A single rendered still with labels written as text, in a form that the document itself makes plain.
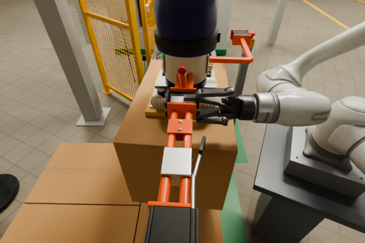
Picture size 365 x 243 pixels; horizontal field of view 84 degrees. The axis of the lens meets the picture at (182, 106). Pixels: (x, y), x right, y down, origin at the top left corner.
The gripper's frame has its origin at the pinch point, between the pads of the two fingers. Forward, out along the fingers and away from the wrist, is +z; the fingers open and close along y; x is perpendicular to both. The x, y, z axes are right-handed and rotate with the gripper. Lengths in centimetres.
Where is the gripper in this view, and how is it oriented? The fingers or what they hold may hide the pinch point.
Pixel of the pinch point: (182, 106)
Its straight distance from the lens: 59.4
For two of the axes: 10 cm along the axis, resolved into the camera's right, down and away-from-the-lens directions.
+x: 0.2, -6.4, 7.7
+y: -0.1, 7.7, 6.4
